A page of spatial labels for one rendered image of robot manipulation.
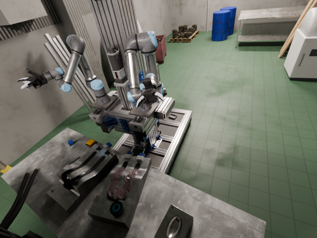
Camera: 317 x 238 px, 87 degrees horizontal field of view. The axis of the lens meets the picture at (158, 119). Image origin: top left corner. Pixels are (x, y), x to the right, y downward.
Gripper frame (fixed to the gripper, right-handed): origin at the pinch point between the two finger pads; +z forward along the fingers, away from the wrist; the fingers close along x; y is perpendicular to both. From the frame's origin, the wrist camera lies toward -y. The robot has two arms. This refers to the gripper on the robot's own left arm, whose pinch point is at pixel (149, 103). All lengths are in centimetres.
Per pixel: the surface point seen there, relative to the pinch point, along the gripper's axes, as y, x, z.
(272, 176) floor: 161, -102, -29
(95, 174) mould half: 49, 58, 2
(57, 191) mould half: 48, 87, 11
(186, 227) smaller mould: 60, -3, 41
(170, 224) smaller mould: 60, 6, 39
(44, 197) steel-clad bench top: 52, 102, 11
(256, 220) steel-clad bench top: 72, -43, 39
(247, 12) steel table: 102, -276, -509
